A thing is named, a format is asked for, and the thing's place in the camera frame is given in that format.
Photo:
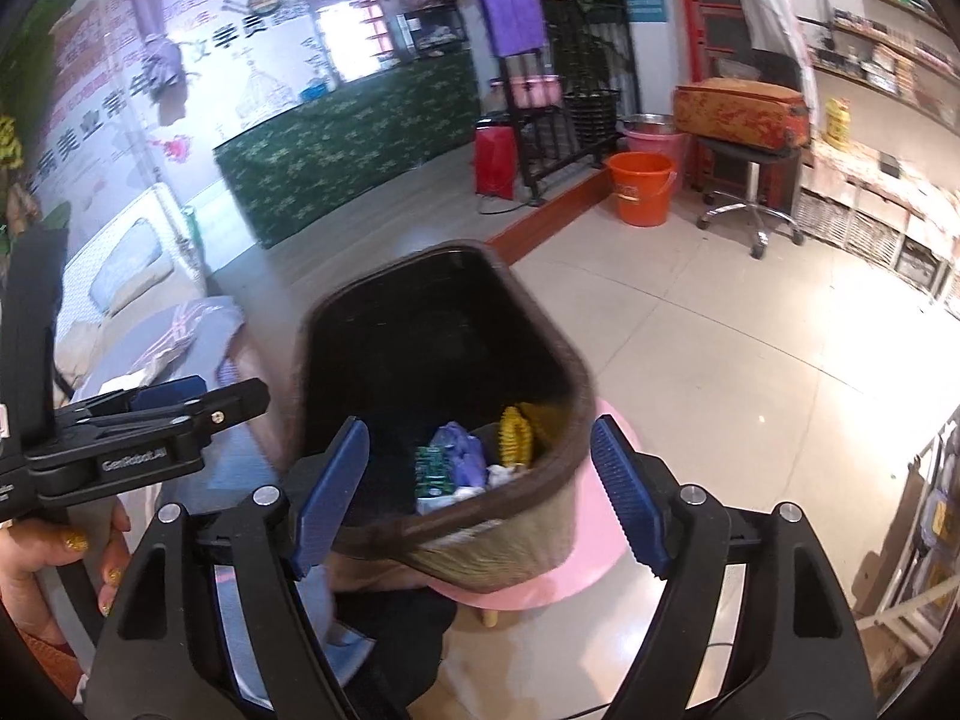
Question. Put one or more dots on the yellow foam fruit net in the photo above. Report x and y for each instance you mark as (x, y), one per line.
(517, 435)

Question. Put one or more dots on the purple and clear plastic bag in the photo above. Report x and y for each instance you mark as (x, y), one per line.
(461, 446)

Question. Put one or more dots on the grey-blue pillow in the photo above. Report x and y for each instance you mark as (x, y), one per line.
(124, 262)

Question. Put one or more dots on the pink round stool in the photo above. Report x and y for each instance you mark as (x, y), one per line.
(585, 562)

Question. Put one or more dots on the black swivel stool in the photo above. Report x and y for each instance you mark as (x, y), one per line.
(750, 195)

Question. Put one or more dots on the pink plastic bucket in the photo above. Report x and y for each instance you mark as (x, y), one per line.
(664, 146)

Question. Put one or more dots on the blue box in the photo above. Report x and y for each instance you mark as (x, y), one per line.
(315, 92)

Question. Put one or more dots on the dark cloth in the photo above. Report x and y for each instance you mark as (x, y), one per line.
(390, 645)

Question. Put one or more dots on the green patterned carton box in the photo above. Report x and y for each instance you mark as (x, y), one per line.
(436, 472)

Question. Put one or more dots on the red bag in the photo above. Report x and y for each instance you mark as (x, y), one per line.
(495, 161)

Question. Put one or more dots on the wall shelves with products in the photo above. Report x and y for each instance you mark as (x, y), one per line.
(892, 52)

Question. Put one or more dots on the metal bowl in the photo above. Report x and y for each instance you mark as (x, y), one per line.
(649, 122)

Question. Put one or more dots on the blue wall sign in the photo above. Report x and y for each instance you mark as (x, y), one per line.
(645, 5)

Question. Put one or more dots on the pink basin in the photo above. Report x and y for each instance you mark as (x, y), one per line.
(532, 92)

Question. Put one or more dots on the red ladder shelf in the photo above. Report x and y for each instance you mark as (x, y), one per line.
(694, 22)

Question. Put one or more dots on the black brown-rimmed trash bin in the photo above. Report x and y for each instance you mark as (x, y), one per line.
(420, 337)

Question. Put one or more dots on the black framed display box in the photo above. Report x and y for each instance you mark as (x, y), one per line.
(431, 30)

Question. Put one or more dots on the white wicker swing bed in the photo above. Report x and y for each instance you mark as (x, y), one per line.
(82, 292)

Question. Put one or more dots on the white paper wrapper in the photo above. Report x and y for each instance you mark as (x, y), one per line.
(504, 474)

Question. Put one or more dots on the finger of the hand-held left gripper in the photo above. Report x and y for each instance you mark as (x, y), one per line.
(169, 391)
(150, 451)

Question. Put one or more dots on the cardboard boxes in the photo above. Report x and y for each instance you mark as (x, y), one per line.
(915, 577)

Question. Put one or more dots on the orange patterned suitcase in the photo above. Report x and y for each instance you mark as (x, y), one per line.
(742, 116)

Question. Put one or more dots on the yellow packet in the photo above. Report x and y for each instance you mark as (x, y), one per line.
(838, 122)

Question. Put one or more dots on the black iron rack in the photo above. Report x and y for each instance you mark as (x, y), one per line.
(592, 105)

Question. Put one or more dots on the purple towel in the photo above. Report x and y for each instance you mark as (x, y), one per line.
(510, 11)

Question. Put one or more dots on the white cabinet with baskets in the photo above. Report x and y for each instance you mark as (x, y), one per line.
(870, 217)

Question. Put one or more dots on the large printed wall banner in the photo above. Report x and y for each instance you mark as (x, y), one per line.
(225, 22)

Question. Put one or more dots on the knotted purple curtain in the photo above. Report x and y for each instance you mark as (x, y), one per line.
(154, 37)

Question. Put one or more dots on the red telephone booth cabinet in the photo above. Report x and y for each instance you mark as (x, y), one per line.
(345, 7)

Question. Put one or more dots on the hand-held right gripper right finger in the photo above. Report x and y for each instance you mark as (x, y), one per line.
(630, 495)

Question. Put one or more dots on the yellow banana decoration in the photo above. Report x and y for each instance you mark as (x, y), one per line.
(9, 142)

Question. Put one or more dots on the person's left hand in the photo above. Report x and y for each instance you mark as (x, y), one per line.
(45, 547)

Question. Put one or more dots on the green patterned cloth counter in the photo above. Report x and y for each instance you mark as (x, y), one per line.
(337, 150)

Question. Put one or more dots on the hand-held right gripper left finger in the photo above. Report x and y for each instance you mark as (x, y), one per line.
(330, 495)

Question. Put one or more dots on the orange plastic bucket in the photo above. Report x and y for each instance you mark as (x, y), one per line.
(639, 191)

